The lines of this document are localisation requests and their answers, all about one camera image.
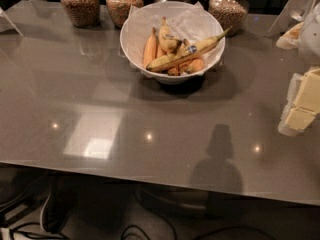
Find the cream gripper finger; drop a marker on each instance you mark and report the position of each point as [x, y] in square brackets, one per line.
[290, 40]
[303, 103]

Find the glass jar of grains right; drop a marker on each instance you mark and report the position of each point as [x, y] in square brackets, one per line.
[231, 14]

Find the long yellow banana with sticker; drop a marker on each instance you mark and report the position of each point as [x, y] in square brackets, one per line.
[185, 54]

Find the glass jar of grains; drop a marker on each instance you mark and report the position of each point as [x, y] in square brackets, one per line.
[82, 13]
[119, 10]
[231, 14]

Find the glass jar of grains left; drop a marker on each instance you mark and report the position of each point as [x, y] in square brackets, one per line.
[82, 13]

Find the small orange bananas at bottom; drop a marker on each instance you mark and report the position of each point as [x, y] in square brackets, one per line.
[188, 67]

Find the white bowl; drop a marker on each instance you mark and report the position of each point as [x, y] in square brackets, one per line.
[211, 59]

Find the white paper corner left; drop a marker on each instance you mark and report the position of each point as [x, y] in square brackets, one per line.
[7, 24]

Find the white paper sheet right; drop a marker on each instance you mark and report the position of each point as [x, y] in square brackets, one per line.
[295, 11]

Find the orange banana left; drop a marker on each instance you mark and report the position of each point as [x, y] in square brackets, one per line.
[150, 48]

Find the curved spotted yellow banana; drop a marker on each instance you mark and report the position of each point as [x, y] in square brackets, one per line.
[168, 43]

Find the white paper liner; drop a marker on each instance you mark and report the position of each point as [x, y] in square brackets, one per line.
[185, 21]

